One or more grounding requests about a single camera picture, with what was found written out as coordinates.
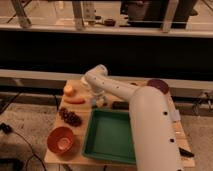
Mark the blue grey eraser sponge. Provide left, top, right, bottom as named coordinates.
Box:
left=91, top=98, right=97, bottom=106

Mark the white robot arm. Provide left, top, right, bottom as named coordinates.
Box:
left=84, top=65, right=184, bottom=171

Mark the red bowl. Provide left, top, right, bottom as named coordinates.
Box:
left=47, top=126, right=74, bottom=155

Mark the purple bowl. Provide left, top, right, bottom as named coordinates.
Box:
left=147, top=79, right=169, bottom=94

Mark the wooden table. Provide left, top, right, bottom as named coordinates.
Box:
left=45, top=80, right=195, bottom=169

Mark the orange carrot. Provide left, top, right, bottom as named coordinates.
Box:
left=64, top=97, right=85, bottom=104

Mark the yellow orange fruit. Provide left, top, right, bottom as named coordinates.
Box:
left=63, top=85, right=74, bottom=96

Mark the bunch of dark grapes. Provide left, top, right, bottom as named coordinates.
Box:
left=59, top=108, right=82, bottom=127

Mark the green plastic tray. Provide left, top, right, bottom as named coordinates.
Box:
left=82, top=109, right=136, bottom=165

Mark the black floor cable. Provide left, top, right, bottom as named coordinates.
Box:
left=0, top=122, right=48, bottom=171

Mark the black handled tool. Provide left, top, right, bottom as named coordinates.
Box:
left=179, top=147, right=194, bottom=158

